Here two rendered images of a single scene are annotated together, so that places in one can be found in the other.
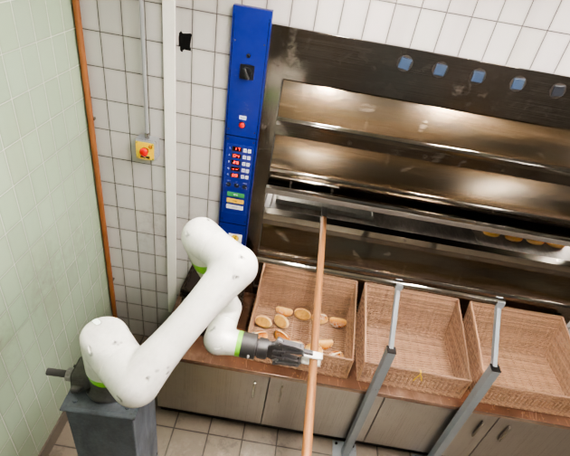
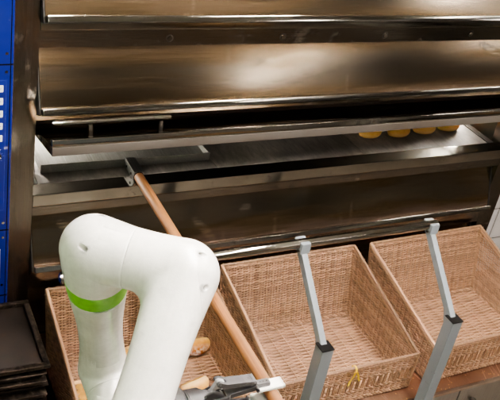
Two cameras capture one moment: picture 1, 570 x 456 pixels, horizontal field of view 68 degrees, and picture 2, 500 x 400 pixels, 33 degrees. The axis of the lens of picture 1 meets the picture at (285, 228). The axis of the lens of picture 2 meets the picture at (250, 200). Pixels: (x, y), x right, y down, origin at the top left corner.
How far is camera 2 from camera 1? 68 cm
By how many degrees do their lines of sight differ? 27
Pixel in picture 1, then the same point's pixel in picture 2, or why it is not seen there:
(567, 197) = (463, 56)
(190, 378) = not seen: outside the picture
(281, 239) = not seen: hidden behind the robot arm
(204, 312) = (178, 359)
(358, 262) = (205, 235)
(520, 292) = (428, 208)
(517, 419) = (481, 382)
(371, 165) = (205, 67)
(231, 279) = (199, 292)
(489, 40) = not seen: outside the picture
